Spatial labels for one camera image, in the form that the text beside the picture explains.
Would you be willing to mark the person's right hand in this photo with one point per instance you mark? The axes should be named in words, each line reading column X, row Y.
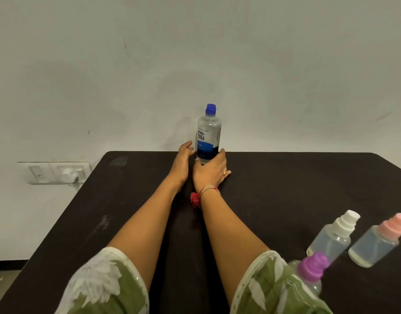
column 208, row 174

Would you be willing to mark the person's left hand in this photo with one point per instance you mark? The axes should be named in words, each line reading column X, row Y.
column 180, row 166

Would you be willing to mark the large clear bottle blue label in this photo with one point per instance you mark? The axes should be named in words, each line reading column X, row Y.
column 208, row 137

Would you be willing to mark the blue screw cap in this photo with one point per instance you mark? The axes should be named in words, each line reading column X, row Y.
column 211, row 109

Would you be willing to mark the small clear bottle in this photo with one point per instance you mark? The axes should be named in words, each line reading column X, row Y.
column 370, row 246
column 328, row 241

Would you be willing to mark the purple spray cap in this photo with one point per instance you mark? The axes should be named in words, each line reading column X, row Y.
column 313, row 266

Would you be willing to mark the small round bottle purple print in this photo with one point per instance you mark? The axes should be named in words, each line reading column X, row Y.
column 306, row 277

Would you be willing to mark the white spray cap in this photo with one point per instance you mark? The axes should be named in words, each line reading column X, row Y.
column 346, row 223

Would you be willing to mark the pink spray cap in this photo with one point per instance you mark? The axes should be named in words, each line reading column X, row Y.
column 394, row 225

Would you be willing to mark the person's left forearm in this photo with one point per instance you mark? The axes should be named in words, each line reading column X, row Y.
column 144, row 232

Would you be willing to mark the person's right forearm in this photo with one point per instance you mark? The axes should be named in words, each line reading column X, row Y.
column 230, row 241

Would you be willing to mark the red thread wristband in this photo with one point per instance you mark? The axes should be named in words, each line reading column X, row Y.
column 195, row 199

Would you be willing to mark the white plug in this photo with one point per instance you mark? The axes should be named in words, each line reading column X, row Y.
column 69, row 175

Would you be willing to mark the green floral right sleeve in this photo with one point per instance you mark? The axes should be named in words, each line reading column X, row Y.
column 272, row 287

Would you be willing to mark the green floral sleeve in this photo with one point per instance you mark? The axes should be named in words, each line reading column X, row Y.
column 272, row 287
column 105, row 284

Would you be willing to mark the green floral left sleeve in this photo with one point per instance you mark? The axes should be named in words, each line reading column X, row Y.
column 105, row 284

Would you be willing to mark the black skirting board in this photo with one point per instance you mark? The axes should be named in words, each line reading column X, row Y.
column 7, row 265

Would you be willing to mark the white wall socket panel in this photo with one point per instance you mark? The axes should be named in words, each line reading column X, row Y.
column 40, row 173

